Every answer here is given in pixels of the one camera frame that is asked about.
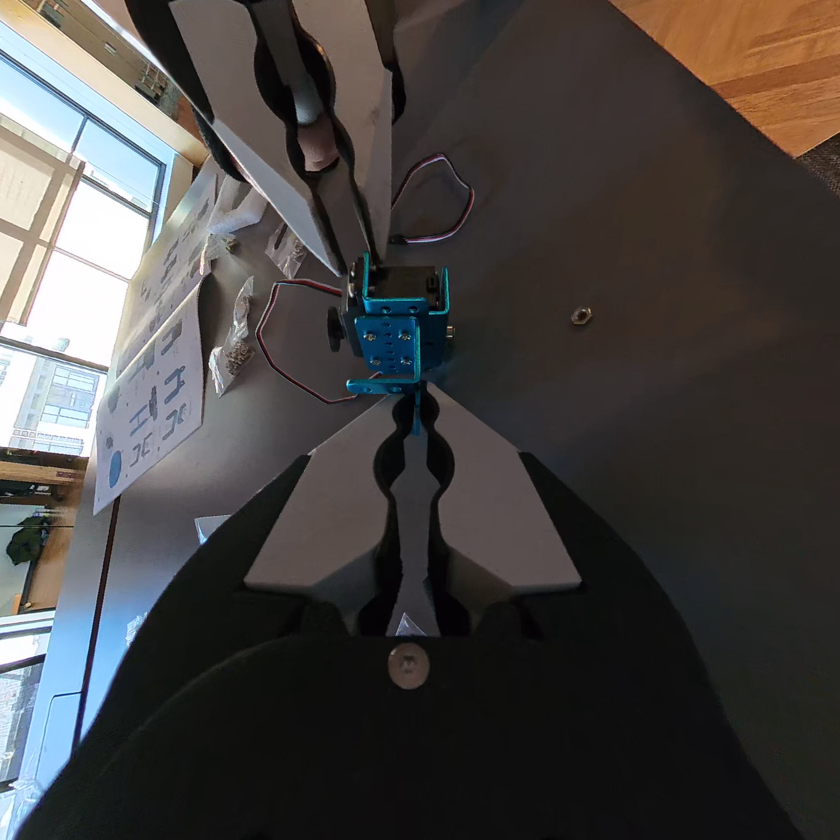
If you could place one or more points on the small metal nut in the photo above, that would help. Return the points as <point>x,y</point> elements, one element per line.
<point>581,316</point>

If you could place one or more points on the narrow clear screw bag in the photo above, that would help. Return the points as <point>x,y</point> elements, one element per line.
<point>241,308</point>

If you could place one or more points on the small clear plastic bag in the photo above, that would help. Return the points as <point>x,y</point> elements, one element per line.
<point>16,810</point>
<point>285,249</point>
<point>223,243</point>

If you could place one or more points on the adjacent grey desk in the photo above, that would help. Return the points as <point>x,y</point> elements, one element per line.
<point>72,656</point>

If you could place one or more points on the assembly instruction sheet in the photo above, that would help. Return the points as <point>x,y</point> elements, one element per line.
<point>151,407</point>

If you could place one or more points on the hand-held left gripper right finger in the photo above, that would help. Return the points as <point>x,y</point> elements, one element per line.
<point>512,525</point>

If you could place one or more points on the blue metal servo bracket assembly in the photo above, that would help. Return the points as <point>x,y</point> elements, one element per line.
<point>387,341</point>

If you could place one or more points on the flat clear zip bag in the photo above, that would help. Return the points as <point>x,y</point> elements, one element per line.
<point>408,625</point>

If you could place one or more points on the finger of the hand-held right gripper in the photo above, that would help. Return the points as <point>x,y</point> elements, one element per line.
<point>229,79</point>
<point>367,131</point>

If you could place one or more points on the person's right hand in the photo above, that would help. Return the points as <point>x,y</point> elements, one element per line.
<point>319,151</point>

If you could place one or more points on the dark desk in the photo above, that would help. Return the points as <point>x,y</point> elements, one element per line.
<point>623,459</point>

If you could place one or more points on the clear bag of dark screws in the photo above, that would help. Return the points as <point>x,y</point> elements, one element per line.
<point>211,528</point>

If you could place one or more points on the white foam frame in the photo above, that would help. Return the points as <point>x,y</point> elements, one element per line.
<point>239,210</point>

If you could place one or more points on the large glass window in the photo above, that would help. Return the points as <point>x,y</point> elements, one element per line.
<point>65,229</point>

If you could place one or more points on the clear bag of silver screws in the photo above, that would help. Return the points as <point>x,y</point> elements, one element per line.
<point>233,364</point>

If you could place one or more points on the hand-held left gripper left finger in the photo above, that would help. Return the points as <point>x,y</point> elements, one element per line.
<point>315,525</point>

